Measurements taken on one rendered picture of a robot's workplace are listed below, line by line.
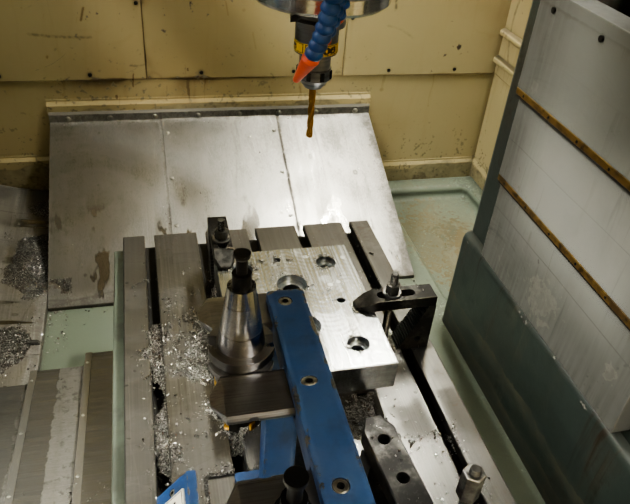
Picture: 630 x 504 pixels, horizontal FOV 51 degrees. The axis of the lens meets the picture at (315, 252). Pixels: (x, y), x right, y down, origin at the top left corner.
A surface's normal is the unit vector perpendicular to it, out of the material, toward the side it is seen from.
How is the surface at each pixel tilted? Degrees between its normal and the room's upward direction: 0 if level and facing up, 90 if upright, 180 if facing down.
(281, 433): 90
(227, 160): 24
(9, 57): 90
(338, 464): 0
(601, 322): 89
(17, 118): 90
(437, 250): 0
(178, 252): 0
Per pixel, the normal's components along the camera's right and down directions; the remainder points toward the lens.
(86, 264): 0.16, -0.50
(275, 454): 0.23, 0.59
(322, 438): 0.07, -0.80
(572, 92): -0.97, 0.07
